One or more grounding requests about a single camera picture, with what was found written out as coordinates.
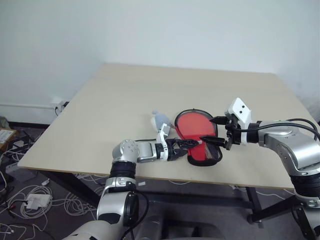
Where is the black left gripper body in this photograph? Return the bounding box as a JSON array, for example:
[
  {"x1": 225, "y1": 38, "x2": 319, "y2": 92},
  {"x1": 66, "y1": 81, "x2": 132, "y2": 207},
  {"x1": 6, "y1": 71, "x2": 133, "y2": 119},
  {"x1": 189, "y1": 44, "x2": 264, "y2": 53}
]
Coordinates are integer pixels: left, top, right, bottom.
[{"x1": 166, "y1": 138, "x2": 183, "y2": 162}]

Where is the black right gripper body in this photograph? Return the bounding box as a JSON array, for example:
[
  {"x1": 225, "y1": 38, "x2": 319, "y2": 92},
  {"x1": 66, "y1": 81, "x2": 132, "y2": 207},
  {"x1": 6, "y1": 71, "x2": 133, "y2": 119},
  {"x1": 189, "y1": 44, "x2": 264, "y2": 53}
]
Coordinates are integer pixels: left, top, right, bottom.
[{"x1": 223, "y1": 113, "x2": 243, "y2": 151}]

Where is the red paddle case black trim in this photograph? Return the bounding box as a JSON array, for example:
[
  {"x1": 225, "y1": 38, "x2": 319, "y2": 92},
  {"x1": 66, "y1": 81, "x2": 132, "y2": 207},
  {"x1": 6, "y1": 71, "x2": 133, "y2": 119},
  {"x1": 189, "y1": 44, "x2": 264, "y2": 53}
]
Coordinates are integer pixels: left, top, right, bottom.
[{"x1": 174, "y1": 108, "x2": 223, "y2": 167}]

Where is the grey blue rounded soft object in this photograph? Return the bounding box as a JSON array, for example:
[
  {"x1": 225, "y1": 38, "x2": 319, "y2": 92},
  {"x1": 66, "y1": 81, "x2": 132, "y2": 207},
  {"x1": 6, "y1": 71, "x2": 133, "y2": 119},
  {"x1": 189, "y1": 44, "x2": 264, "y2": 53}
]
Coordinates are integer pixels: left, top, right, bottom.
[{"x1": 150, "y1": 109, "x2": 173, "y2": 132}]

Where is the white power strip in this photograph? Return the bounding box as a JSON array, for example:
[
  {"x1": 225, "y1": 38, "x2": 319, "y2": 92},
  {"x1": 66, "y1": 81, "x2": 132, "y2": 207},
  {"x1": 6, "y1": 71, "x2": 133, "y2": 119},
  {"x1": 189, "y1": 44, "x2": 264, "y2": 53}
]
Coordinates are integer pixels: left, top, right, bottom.
[{"x1": 26, "y1": 193, "x2": 53, "y2": 210}]

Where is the brown cardboard box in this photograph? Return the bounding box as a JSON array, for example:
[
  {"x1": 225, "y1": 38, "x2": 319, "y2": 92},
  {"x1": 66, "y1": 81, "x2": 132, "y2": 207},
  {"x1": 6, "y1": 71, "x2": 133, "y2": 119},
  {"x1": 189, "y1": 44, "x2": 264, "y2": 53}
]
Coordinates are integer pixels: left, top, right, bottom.
[{"x1": 0, "y1": 127, "x2": 19, "y2": 151}]

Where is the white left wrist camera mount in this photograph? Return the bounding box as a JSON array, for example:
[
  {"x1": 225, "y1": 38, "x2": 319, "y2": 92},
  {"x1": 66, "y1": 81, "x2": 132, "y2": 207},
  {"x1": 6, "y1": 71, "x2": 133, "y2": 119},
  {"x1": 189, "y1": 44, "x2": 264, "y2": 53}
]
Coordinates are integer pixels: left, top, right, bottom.
[{"x1": 156, "y1": 122, "x2": 173, "y2": 161}]

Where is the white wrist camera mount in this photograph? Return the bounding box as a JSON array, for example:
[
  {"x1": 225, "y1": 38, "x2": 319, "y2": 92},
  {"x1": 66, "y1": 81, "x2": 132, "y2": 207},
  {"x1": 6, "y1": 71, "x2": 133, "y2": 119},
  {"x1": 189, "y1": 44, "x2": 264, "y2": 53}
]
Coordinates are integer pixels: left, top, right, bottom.
[
  {"x1": 156, "y1": 122, "x2": 173, "y2": 161},
  {"x1": 224, "y1": 97, "x2": 252, "y2": 146}
]

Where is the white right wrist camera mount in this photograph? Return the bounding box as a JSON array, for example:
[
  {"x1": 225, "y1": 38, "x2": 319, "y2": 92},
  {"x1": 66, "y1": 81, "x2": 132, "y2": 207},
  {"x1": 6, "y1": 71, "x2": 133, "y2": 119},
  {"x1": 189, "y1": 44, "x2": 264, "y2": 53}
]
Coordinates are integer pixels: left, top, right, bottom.
[{"x1": 224, "y1": 97, "x2": 252, "y2": 146}]

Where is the black metal table frame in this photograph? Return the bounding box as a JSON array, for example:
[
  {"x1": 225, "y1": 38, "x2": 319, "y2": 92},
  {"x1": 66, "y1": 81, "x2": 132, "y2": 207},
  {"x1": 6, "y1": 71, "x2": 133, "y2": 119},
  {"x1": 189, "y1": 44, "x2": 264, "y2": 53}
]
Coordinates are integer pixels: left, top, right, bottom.
[{"x1": 37, "y1": 169, "x2": 305, "y2": 230}]

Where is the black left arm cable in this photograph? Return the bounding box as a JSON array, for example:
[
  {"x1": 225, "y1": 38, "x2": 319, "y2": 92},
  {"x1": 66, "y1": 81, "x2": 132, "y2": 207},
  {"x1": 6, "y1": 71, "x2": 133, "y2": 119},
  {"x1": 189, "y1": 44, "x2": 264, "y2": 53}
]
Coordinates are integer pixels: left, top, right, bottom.
[{"x1": 126, "y1": 137, "x2": 158, "y2": 227}]

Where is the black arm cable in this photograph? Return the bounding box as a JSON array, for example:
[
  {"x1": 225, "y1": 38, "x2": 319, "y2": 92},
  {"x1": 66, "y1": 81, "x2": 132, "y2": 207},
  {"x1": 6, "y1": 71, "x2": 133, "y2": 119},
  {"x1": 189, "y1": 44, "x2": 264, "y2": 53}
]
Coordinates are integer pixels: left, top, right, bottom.
[
  {"x1": 239, "y1": 118, "x2": 320, "y2": 142},
  {"x1": 126, "y1": 137, "x2": 158, "y2": 227}
]

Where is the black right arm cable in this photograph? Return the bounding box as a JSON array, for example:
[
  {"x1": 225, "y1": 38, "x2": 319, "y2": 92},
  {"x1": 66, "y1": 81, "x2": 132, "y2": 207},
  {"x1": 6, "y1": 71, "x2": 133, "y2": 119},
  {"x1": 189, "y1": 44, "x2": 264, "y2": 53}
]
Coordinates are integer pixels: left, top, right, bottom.
[{"x1": 239, "y1": 118, "x2": 320, "y2": 142}]

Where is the white floor cable tangle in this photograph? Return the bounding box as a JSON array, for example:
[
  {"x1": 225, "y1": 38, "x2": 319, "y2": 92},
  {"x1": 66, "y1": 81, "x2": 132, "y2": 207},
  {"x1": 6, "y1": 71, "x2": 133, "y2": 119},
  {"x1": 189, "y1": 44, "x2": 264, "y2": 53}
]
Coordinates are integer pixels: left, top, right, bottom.
[
  {"x1": 0, "y1": 184, "x2": 55, "y2": 240},
  {"x1": 63, "y1": 172, "x2": 106, "y2": 220}
]

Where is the white wall socket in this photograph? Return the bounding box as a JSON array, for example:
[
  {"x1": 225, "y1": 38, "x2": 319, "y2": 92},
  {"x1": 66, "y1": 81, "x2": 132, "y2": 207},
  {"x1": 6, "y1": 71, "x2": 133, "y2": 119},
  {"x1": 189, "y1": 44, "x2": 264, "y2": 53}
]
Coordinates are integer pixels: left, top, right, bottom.
[{"x1": 51, "y1": 98, "x2": 70, "y2": 116}]

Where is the white wall cable duct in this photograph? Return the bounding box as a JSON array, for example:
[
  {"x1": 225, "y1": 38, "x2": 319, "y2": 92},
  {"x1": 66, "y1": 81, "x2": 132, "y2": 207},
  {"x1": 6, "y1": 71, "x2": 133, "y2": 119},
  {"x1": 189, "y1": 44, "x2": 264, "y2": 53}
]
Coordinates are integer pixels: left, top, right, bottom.
[{"x1": 0, "y1": 102, "x2": 56, "y2": 109}]

